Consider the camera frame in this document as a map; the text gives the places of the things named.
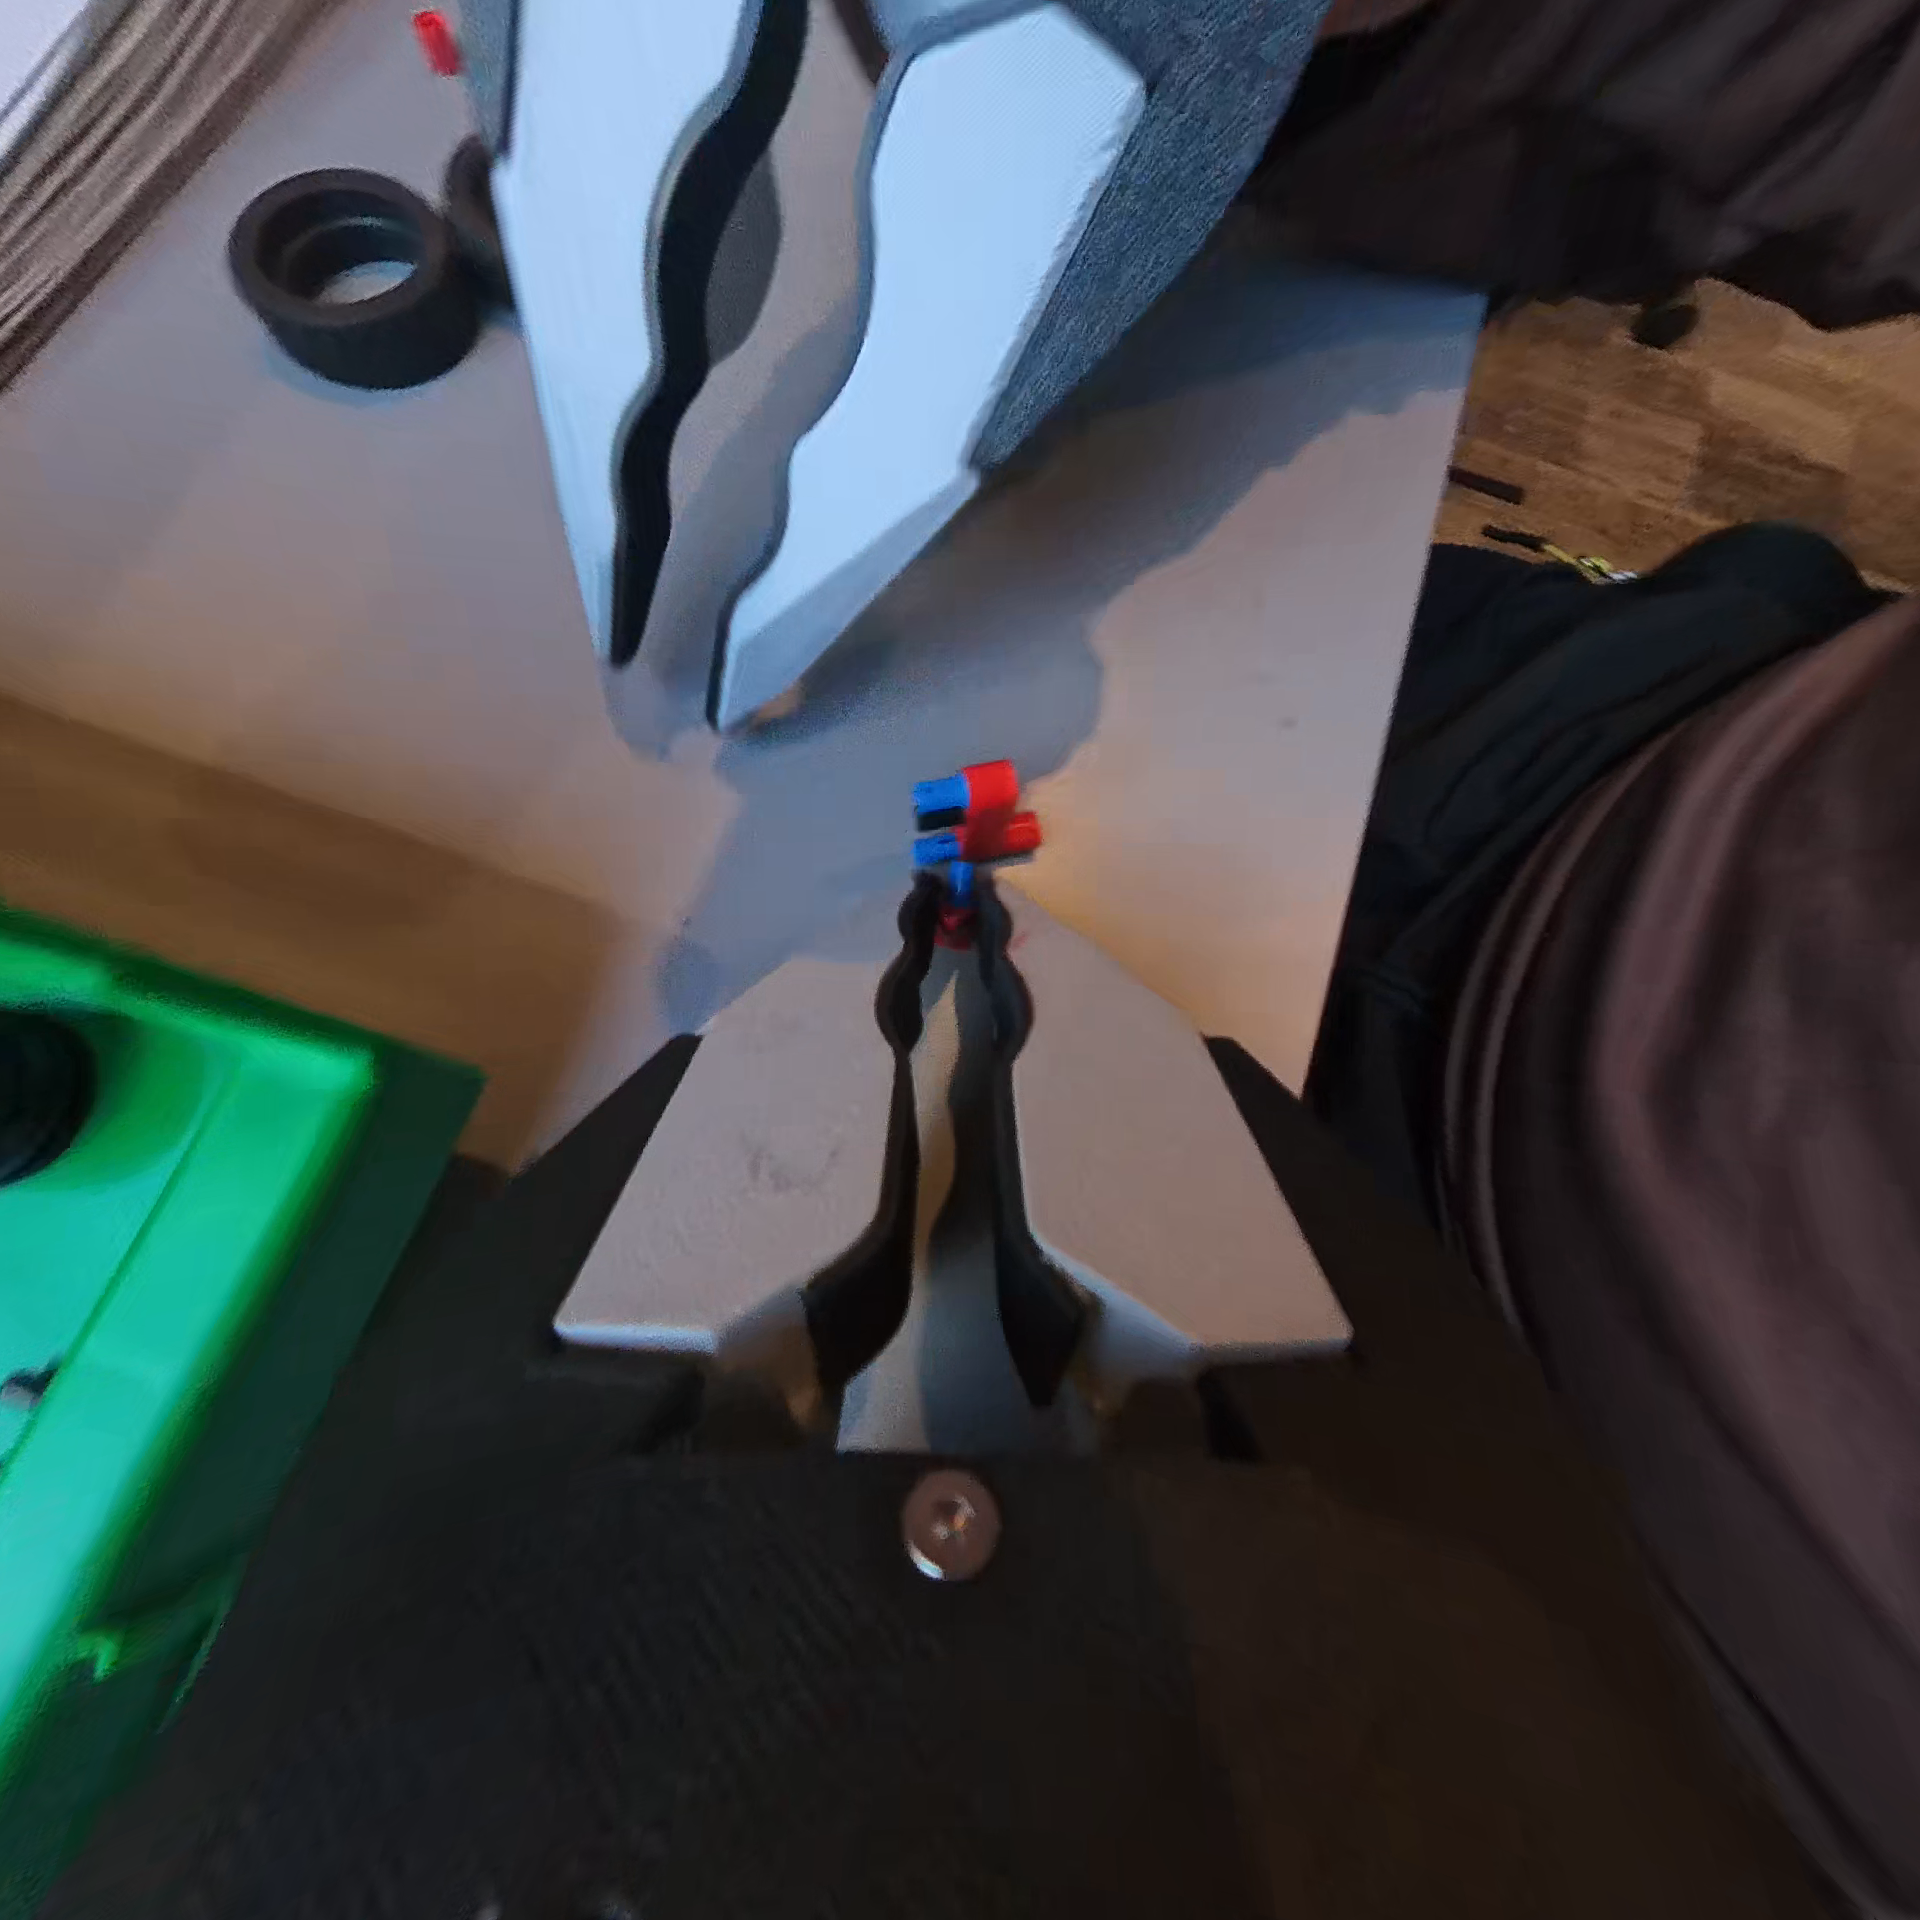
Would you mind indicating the red beam assembly blue pins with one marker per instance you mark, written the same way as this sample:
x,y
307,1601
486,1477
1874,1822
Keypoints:
x,y
991,819

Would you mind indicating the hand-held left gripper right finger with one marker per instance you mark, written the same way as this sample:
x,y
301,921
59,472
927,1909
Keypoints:
x,y
1156,1184

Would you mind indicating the person's right forearm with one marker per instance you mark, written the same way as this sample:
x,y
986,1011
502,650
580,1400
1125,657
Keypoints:
x,y
1576,136

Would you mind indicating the open instruction booklet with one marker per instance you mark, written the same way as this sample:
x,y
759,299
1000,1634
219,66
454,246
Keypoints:
x,y
120,149

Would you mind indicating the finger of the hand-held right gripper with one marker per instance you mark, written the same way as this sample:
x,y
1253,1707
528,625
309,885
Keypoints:
x,y
960,269
586,224

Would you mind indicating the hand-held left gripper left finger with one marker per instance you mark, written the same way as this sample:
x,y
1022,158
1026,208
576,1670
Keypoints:
x,y
735,1184

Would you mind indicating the green plastic bin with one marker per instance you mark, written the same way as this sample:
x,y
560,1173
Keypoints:
x,y
224,1276

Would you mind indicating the black rubber tyre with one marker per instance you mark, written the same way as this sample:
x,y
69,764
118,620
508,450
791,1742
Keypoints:
x,y
474,224
285,315

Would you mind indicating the black toy wheel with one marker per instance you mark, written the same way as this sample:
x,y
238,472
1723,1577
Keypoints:
x,y
38,1096

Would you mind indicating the small red bush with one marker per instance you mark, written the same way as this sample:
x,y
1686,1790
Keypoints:
x,y
435,42

